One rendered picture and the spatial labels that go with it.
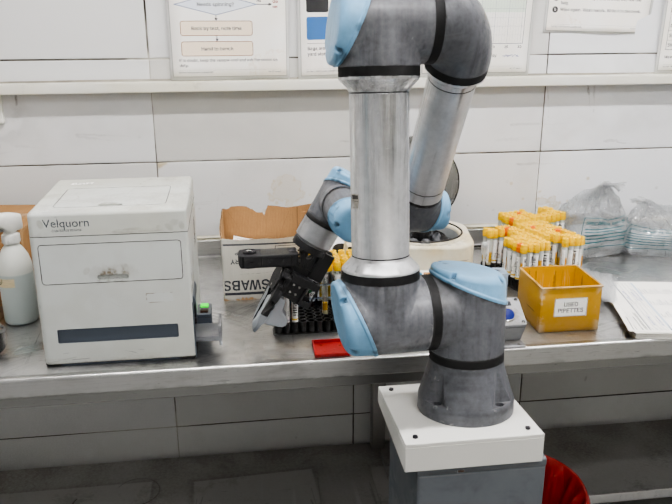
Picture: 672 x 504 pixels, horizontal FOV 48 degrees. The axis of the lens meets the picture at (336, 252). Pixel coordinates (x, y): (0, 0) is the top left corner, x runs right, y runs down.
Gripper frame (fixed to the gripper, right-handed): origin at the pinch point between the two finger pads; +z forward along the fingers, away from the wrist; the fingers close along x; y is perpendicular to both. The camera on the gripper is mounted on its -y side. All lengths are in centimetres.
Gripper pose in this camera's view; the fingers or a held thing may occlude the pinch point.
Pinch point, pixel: (253, 324)
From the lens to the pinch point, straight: 151.1
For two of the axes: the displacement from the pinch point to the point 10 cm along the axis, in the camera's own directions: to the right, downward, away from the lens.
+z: -4.9, 8.5, 2.0
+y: 8.6, 4.3, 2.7
